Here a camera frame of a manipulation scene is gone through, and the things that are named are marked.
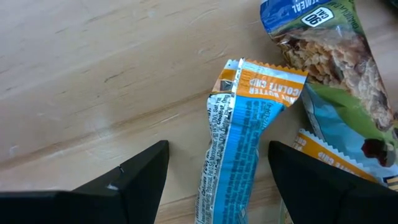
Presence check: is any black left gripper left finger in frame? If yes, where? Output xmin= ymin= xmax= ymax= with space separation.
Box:
xmin=73 ymin=140 xmax=170 ymax=224

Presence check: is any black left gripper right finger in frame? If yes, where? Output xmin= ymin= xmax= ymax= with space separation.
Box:
xmin=268 ymin=140 xmax=357 ymax=224

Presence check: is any blue orange-ended granola bar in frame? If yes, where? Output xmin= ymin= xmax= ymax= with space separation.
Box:
xmin=194 ymin=57 xmax=309 ymax=224

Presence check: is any green oatmeal granola bar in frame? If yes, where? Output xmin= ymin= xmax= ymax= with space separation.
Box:
xmin=259 ymin=0 xmax=398 ymax=184

